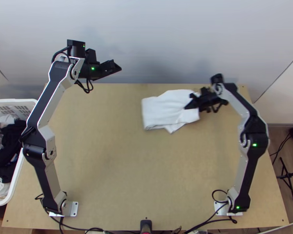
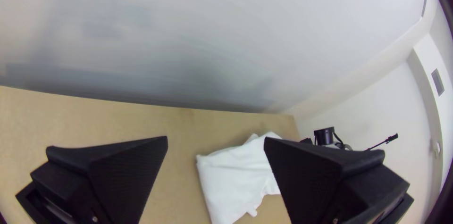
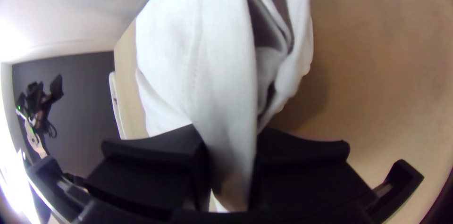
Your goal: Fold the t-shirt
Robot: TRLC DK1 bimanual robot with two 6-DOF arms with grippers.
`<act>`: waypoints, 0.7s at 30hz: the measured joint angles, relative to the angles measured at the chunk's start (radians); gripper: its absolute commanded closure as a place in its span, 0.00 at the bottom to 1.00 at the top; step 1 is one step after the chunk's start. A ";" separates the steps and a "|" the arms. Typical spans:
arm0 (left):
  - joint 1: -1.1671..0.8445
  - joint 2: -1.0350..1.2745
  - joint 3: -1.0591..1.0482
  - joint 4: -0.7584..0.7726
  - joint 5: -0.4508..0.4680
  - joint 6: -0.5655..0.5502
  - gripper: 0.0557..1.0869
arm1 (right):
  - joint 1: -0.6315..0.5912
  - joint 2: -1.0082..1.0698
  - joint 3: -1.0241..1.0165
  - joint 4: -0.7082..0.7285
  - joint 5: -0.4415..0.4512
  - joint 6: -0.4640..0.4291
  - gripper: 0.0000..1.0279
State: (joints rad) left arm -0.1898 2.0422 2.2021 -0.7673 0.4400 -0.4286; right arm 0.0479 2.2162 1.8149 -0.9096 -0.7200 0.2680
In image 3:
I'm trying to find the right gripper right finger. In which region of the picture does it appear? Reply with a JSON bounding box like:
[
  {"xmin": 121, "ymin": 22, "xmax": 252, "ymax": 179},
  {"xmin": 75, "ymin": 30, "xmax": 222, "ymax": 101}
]
[{"xmin": 249, "ymin": 126, "xmax": 377, "ymax": 214}]

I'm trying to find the white t-shirt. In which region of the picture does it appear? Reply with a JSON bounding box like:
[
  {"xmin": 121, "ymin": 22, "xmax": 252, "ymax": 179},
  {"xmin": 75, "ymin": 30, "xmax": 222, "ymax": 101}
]
[{"xmin": 134, "ymin": 0, "xmax": 315, "ymax": 213}]

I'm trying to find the white laundry basket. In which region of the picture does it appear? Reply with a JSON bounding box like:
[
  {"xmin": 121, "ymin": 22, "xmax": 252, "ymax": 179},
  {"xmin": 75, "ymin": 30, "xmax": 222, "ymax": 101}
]
[{"xmin": 109, "ymin": 71, "xmax": 127, "ymax": 141}]

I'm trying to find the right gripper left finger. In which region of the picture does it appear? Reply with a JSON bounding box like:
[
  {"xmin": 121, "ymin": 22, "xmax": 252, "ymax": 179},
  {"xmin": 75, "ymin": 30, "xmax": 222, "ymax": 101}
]
[{"xmin": 83, "ymin": 124, "xmax": 213, "ymax": 219}]

